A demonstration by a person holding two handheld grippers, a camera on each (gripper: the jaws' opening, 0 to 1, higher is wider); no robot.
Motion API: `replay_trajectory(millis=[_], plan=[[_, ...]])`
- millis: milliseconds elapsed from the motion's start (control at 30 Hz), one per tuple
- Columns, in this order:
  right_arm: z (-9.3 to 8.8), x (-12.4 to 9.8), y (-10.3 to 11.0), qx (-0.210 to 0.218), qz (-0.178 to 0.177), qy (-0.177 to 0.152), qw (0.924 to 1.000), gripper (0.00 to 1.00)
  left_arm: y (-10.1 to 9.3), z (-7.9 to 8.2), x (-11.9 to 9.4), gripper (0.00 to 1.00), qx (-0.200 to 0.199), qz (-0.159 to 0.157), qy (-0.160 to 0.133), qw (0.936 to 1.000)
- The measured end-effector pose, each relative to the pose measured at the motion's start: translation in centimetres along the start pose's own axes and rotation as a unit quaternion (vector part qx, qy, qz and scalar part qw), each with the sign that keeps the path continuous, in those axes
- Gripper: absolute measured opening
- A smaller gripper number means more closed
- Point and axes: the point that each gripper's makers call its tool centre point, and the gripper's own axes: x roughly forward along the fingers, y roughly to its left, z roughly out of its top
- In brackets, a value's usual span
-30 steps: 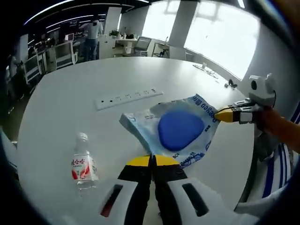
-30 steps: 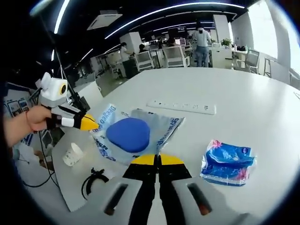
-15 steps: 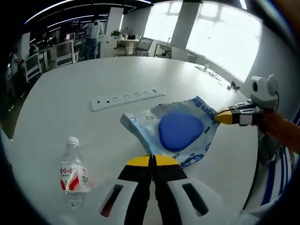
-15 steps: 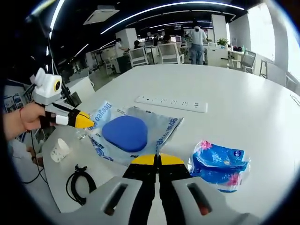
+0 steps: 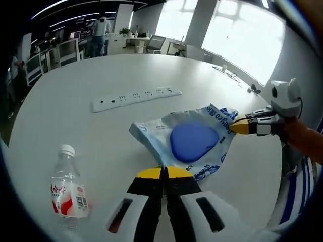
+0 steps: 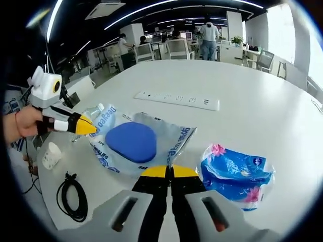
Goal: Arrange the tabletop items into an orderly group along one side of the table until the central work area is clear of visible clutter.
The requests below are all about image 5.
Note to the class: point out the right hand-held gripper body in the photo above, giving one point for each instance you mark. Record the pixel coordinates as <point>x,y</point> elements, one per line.
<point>286,100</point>

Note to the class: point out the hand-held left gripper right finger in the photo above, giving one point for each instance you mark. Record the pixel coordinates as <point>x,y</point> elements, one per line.
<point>181,201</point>

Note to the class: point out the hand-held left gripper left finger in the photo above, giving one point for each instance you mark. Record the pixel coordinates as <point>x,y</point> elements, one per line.
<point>149,201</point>

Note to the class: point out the plastic packet with blue pad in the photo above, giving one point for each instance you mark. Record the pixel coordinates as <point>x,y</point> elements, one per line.
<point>191,141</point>

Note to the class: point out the clear plastic water bottle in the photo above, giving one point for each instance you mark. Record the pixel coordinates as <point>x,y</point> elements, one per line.
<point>69,191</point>

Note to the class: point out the small black object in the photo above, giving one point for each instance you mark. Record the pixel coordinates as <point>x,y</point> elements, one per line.
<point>255,89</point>

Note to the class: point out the small white cup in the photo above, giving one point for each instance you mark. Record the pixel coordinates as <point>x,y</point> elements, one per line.
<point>224,67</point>

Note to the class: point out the blue white striped panel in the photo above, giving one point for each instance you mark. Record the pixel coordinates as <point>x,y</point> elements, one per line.
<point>295,191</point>

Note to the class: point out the white power strip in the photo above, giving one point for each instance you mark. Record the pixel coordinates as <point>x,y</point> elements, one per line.
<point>136,97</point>

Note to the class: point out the grey office chair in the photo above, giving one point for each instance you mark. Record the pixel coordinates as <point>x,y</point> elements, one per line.
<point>156,44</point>

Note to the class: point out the green potted plant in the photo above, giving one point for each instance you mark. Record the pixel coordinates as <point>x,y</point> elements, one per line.
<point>125,31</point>

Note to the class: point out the white frame chair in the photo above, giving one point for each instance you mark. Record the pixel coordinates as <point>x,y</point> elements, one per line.
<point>66,53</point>

